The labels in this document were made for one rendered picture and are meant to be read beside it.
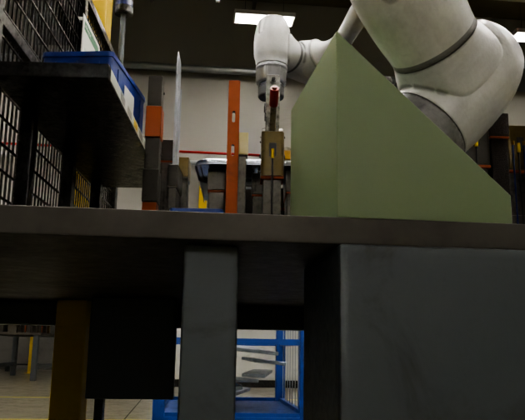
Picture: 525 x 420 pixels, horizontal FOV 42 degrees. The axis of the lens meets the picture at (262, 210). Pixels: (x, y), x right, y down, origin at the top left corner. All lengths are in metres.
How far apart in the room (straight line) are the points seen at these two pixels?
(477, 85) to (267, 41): 0.94
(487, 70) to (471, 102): 0.06
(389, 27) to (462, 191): 0.28
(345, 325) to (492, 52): 0.52
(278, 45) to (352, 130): 1.00
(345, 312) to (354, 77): 0.35
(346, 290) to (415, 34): 0.42
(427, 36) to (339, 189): 0.29
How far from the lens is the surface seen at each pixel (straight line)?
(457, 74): 1.17
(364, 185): 1.02
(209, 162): 1.83
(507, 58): 1.24
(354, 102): 1.05
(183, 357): 1.00
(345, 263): 0.98
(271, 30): 2.02
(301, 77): 2.12
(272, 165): 1.72
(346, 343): 0.97
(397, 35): 1.14
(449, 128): 1.16
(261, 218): 0.98
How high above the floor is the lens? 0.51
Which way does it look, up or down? 11 degrees up
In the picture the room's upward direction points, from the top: 1 degrees clockwise
